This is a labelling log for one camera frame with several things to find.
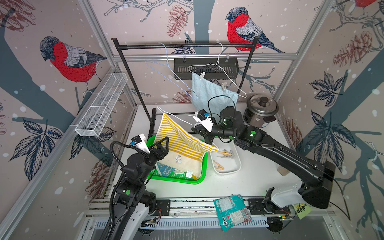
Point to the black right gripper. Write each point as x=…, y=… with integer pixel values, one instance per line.
x=207, y=134

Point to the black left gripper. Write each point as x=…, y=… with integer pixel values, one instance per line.
x=163, y=151

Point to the yellow striped towel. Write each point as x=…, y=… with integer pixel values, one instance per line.
x=186, y=152

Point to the teal patterned towel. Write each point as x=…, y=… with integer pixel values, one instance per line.
x=165, y=171

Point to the light blue towel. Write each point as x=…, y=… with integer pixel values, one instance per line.
x=209, y=96

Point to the beige clothespin yellow towel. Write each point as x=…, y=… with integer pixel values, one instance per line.
x=225, y=154
x=218, y=167

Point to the white hanger with blue towel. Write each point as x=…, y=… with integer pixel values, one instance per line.
x=219, y=69

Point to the light blue wire hanger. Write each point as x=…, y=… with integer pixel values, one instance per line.
x=190, y=92

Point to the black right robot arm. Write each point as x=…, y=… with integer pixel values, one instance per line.
x=317, y=179

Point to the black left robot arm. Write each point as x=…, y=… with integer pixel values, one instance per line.
x=130, y=202

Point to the green plastic basket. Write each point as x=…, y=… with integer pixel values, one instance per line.
x=183, y=179

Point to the white rectangular tray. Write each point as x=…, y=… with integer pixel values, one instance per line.
x=231, y=165

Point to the silver rice cooker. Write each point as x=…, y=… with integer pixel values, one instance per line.
x=261, y=110

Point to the teal snack packet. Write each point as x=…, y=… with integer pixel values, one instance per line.
x=232, y=211

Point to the small glass bottle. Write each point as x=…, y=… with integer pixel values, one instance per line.
x=283, y=171

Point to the black clothes rack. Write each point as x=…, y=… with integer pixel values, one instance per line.
x=152, y=118

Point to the yellow green packet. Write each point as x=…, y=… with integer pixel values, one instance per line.
x=302, y=210

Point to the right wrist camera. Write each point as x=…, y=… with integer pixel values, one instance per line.
x=205, y=119

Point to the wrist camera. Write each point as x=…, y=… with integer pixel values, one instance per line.
x=205, y=119
x=139, y=142

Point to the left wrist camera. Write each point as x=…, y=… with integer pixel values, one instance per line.
x=139, y=142

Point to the black wall basket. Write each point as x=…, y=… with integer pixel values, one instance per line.
x=230, y=65

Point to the white wire mesh shelf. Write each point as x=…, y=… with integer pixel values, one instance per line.
x=96, y=116

